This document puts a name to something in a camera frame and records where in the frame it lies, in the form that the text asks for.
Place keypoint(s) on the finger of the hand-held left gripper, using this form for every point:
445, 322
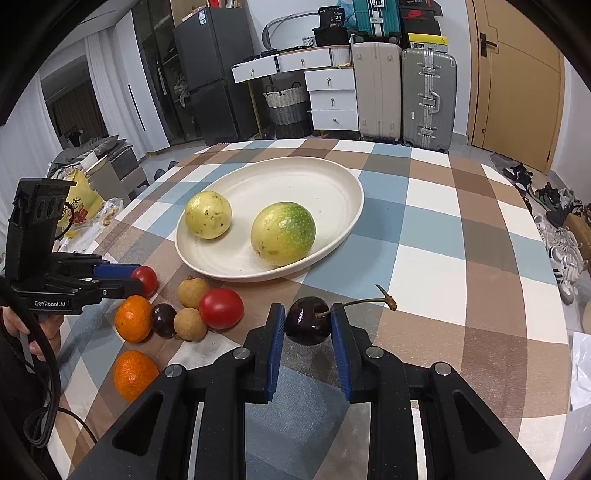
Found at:
115, 271
115, 289

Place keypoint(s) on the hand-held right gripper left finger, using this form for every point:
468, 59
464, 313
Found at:
275, 350

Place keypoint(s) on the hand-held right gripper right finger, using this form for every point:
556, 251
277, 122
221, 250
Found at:
341, 355

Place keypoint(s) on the red cherry tomato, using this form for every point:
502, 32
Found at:
221, 308
147, 280

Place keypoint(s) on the orange tangerine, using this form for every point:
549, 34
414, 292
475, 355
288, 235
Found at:
133, 319
135, 374

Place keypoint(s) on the dark red cherry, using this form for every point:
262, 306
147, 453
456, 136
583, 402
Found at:
304, 325
164, 320

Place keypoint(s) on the brown longan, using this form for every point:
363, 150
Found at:
193, 291
190, 324

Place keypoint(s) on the small yellow passion fruit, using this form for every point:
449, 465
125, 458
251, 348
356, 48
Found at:
208, 214

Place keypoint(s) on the large yellow-green passion fruit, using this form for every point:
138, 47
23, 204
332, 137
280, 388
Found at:
283, 234

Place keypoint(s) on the cream oval plate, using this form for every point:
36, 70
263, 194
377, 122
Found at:
295, 184

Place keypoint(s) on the person's left forearm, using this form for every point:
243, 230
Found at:
14, 397

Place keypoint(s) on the person's left hand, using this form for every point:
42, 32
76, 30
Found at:
16, 321

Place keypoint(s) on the clear plastic snack bag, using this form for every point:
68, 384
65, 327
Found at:
111, 211

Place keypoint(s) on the yellow printed bag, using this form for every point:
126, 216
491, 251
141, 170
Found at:
85, 198

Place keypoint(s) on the white sheer curtain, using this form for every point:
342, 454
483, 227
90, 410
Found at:
27, 138

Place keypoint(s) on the grey ottoman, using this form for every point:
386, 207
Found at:
124, 170

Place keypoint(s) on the grey cushions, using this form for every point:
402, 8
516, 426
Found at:
92, 147

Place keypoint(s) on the white wardrobe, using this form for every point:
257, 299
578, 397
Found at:
127, 92

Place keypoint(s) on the dark glass cabinet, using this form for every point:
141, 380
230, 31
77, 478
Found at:
152, 69

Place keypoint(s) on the woven laundry basket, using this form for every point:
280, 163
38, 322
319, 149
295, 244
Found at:
286, 108

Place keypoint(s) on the black refrigerator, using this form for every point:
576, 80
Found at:
212, 55

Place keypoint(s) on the pile of shoes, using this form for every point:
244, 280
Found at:
558, 240

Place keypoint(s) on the grey door mat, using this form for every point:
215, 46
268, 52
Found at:
501, 161

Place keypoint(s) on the white desk with drawers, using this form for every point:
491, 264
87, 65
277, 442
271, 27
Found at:
330, 99

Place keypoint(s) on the beige suitcase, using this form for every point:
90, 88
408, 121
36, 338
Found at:
376, 92

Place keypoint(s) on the brown wicker box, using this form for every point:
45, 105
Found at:
579, 230

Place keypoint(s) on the silver suitcase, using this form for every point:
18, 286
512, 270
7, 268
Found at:
427, 97

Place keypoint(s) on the grey curved hoop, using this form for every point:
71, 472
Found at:
272, 25

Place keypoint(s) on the small white basket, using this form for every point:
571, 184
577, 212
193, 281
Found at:
308, 41

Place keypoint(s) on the white ribbed bin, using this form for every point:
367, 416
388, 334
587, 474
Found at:
341, 55

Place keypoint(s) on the black storage box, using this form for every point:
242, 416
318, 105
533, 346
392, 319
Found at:
330, 36

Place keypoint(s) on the black and yellow shoe box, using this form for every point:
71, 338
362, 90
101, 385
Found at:
425, 42

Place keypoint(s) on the wooden door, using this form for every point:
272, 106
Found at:
517, 83

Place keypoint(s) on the black pouch bag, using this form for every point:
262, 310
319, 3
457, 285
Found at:
332, 17

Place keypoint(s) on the teal suitcase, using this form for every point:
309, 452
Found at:
376, 18

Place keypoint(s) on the blue plastic bag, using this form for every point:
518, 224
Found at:
348, 14

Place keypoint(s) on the black shoe box red logo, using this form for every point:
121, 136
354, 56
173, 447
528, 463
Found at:
418, 13

